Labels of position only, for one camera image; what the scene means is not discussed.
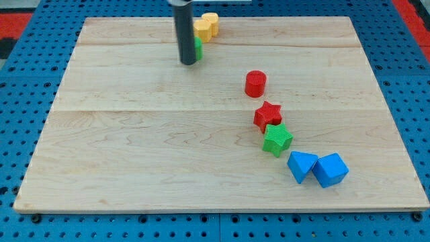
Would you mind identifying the rear yellow hexagon block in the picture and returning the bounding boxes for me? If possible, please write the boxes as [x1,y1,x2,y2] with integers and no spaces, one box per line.
[202,12,219,37]

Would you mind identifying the red cylinder block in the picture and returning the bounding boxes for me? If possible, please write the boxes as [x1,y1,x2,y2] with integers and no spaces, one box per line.
[245,70,267,97]

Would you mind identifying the yellow hexagon block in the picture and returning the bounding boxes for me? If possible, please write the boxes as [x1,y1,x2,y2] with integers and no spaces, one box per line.
[193,19,212,43]
[202,12,219,37]

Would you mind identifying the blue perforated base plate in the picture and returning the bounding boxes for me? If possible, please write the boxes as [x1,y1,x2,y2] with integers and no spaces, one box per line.
[1,1,429,241]

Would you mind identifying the light wooden board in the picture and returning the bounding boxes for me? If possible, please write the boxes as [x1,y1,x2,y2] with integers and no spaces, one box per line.
[13,17,429,214]

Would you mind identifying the green cylinder block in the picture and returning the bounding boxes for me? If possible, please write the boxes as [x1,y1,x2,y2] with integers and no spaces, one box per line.
[194,36,203,61]

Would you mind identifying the front yellow hexagon block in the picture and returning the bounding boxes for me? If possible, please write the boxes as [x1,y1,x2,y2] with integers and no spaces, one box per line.
[193,19,212,43]

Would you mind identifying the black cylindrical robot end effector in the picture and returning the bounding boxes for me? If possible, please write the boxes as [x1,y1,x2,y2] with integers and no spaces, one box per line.
[168,0,197,65]

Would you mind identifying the blue cube block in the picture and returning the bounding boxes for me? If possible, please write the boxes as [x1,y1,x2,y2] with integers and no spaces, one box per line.
[312,153,349,188]

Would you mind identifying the red star block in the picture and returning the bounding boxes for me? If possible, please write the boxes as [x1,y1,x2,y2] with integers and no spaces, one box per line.
[253,101,282,134]

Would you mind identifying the blue triangular prism block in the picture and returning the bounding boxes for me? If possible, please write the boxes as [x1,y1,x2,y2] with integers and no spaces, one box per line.
[287,151,318,184]

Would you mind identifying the green star block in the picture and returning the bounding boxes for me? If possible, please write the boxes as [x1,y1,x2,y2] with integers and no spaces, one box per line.
[262,123,294,158]

